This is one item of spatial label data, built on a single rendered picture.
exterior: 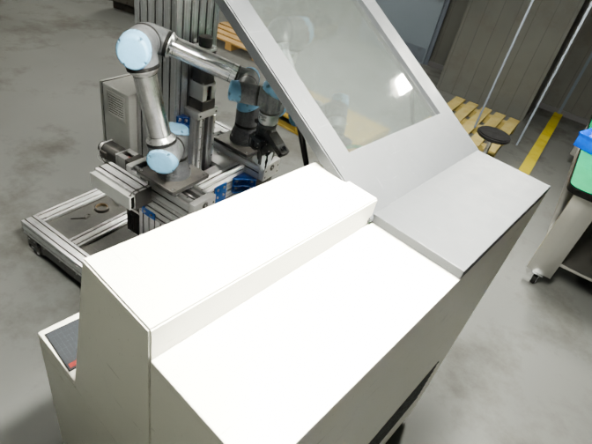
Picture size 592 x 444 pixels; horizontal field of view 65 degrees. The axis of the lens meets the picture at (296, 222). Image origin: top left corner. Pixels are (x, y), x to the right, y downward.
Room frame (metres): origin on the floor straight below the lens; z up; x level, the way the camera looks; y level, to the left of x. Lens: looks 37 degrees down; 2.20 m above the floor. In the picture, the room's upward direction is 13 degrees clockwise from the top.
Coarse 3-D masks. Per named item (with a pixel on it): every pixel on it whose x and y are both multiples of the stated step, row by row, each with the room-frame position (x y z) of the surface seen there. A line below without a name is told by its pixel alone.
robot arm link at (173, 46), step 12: (168, 36) 1.67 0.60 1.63; (168, 48) 1.66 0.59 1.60; (180, 48) 1.67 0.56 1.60; (192, 48) 1.69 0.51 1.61; (180, 60) 1.68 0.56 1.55; (192, 60) 1.67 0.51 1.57; (204, 60) 1.68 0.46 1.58; (216, 60) 1.69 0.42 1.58; (228, 60) 1.73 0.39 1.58; (216, 72) 1.68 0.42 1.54; (228, 72) 1.68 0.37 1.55; (240, 72) 1.70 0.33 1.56; (252, 72) 1.72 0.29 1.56
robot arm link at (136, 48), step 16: (128, 32) 1.53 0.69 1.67; (144, 32) 1.57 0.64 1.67; (128, 48) 1.50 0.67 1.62; (144, 48) 1.51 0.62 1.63; (128, 64) 1.49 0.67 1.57; (144, 64) 1.50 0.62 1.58; (144, 80) 1.53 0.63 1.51; (144, 96) 1.53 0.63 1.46; (160, 96) 1.56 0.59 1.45; (144, 112) 1.53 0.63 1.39; (160, 112) 1.55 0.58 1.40; (160, 128) 1.54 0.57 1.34; (160, 144) 1.52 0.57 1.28; (176, 144) 1.57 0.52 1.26; (160, 160) 1.51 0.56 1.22; (176, 160) 1.53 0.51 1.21
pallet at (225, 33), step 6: (222, 24) 7.23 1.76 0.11; (228, 24) 7.27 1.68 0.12; (222, 30) 6.91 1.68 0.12; (228, 30) 6.98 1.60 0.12; (222, 36) 6.63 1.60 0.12; (228, 36) 6.72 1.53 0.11; (234, 36) 6.76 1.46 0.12; (228, 42) 6.48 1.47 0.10; (234, 42) 6.50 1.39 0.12; (240, 42) 6.62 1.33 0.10; (228, 48) 6.48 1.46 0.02; (234, 48) 6.55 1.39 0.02; (252, 60) 6.30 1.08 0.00
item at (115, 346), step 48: (288, 192) 0.99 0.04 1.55; (336, 192) 1.04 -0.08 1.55; (144, 240) 0.70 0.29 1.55; (192, 240) 0.73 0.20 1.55; (240, 240) 0.76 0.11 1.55; (288, 240) 0.80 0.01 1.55; (336, 240) 0.93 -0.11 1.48; (96, 288) 0.58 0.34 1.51; (144, 288) 0.57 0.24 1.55; (192, 288) 0.60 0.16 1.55; (240, 288) 0.66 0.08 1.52; (96, 336) 0.59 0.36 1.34; (144, 336) 0.49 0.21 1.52; (96, 384) 0.61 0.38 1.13; (144, 384) 0.49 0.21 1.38; (96, 432) 0.63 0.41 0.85; (144, 432) 0.50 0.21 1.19
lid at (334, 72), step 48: (240, 0) 1.45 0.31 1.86; (288, 0) 1.65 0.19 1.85; (336, 0) 1.84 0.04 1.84; (288, 48) 1.44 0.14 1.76; (336, 48) 1.60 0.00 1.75; (384, 48) 1.80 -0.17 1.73; (288, 96) 1.25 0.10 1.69; (336, 96) 1.40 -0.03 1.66; (384, 96) 1.57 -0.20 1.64; (432, 96) 1.73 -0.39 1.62; (336, 144) 1.20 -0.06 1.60; (384, 144) 1.33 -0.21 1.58; (432, 144) 1.49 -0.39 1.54; (384, 192) 1.16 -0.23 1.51
